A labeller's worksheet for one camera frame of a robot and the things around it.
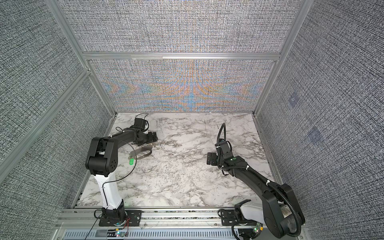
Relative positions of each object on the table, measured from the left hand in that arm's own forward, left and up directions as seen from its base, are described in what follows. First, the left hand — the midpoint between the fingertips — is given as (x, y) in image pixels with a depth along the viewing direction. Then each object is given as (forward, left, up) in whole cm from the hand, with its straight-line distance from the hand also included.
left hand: (152, 140), depth 103 cm
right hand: (-18, -40, +6) cm, 44 cm away
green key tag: (-16, +11, 0) cm, 19 cm away
